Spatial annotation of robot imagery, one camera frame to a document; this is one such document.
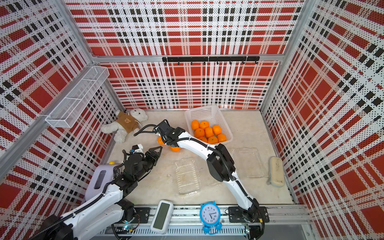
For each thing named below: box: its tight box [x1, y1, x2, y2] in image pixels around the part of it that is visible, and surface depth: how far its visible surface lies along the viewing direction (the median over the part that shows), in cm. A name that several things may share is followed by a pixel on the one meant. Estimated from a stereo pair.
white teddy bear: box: [101, 108, 149, 144], surface depth 106 cm
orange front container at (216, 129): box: [212, 124, 222, 136], surface depth 104 cm
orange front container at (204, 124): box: [199, 120, 210, 130], surface depth 107 cm
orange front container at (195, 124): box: [191, 119, 200, 131], surface depth 108 cm
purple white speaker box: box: [85, 164, 117, 201], surface depth 78 cm
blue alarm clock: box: [199, 201, 222, 235], surface depth 72 cm
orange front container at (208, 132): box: [204, 127, 213, 138], surface depth 103 cm
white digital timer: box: [150, 200, 174, 235], surface depth 72 cm
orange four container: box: [217, 133, 227, 143], surface depth 100 cm
